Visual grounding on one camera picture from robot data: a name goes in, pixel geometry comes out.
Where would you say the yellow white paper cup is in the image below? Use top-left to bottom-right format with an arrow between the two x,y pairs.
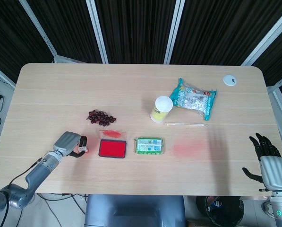
150,95 -> 174,123

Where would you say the white round cable grommet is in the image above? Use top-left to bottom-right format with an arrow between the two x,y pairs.
223,74 -> 238,87

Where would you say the green tissue pack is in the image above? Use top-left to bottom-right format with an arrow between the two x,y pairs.
133,136 -> 166,156

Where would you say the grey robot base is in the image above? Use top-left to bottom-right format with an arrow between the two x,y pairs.
84,194 -> 187,227

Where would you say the teal snack bag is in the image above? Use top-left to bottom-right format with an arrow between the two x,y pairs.
169,78 -> 217,121

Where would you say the dark red grape bunch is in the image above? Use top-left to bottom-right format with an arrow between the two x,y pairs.
86,109 -> 118,125

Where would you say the black trash bin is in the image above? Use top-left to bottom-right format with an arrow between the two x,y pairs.
196,195 -> 245,225

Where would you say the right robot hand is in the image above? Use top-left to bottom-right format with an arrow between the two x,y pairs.
242,133 -> 282,192

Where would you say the black folding screen panel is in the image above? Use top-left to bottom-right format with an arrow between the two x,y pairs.
170,0 -> 282,66
251,22 -> 282,87
0,0 -> 53,84
27,0 -> 103,64
94,0 -> 177,64

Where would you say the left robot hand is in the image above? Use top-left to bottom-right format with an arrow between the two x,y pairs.
52,131 -> 89,158

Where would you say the red ink pad black case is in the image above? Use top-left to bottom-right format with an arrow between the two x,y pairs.
98,129 -> 128,159

